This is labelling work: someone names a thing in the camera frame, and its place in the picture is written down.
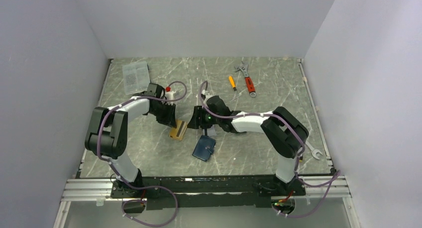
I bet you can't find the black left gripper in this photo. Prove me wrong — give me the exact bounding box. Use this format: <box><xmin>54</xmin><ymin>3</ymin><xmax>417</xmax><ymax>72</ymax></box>
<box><xmin>150</xmin><ymin>103</ymin><xmax>176</xmax><ymax>129</ymax></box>

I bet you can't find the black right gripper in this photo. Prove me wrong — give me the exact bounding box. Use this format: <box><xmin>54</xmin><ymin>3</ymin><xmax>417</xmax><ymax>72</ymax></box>
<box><xmin>187</xmin><ymin>107</ymin><xmax>221</xmax><ymax>130</ymax></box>

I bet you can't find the blue leather card holder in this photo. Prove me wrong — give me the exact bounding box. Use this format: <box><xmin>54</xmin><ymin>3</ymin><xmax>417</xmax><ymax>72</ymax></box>
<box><xmin>192</xmin><ymin>135</ymin><xmax>216</xmax><ymax>162</ymax></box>

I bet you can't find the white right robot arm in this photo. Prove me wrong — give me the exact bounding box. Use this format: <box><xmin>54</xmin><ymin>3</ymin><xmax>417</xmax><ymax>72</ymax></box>
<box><xmin>188</xmin><ymin>96</ymin><xmax>310</xmax><ymax>196</ymax></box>

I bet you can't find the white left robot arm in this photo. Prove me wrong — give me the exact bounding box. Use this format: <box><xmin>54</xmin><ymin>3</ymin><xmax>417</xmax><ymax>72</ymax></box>
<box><xmin>85</xmin><ymin>83</ymin><xmax>177</xmax><ymax>198</ymax></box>

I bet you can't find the white card stack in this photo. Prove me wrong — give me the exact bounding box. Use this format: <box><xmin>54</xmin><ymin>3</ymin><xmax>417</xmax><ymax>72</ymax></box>
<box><xmin>203</xmin><ymin>125</ymin><xmax>217</xmax><ymax>137</ymax></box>

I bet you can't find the gold card stack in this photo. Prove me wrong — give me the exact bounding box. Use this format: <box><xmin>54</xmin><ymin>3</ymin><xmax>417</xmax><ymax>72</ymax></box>
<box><xmin>169</xmin><ymin>119</ymin><xmax>187</xmax><ymax>141</ymax></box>

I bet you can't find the clear plastic screw box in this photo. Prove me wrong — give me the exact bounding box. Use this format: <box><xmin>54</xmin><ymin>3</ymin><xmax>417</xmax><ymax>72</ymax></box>
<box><xmin>122</xmin><ymin>61</ymin><xmax>151</xmax><ymax>95</ymax></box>

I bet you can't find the orange screwdriver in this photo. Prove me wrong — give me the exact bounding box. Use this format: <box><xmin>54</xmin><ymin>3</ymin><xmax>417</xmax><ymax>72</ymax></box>
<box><xmin>228</xmin><ymin>76</ymin><xmax>238</xmax><ymax>95</ymax></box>

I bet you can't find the red adjustable wrench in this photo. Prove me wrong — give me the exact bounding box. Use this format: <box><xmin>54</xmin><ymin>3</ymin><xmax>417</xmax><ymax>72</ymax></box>
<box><xmin>234</xmin><ymin>61</ymin><xmax>256</xmax><ymax>98</ymax></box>

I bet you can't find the silver open-end wrench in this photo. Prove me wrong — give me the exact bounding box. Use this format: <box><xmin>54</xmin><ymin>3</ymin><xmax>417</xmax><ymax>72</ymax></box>
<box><xmin>305</xmin><ymin>141</ymin><xmax>323</xmax><ymax>160</ymax></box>

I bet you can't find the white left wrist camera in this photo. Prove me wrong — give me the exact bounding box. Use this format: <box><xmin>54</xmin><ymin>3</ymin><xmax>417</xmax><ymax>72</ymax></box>
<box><xmin>164</xmin><ymin>86</ymin><xmax>178</xmax><ymax>103</ymax></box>

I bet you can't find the black base frame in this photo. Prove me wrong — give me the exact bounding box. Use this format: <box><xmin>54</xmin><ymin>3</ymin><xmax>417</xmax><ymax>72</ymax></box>
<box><xmin>110</xmin><ymin>175</ymin><xmax>306</xmax><ymax>211</ymax></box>

